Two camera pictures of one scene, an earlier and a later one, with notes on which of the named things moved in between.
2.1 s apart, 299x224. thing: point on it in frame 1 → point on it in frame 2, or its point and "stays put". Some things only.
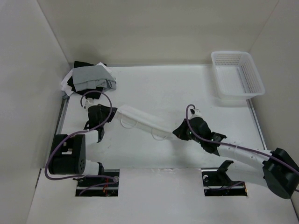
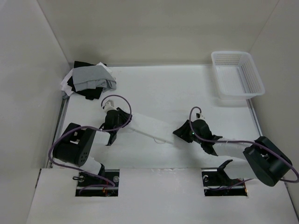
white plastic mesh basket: [237, 76] stays put
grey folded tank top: [93, 77] stays put
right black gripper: [180, 131] stays put
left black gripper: [113, 111] → [126, 117]
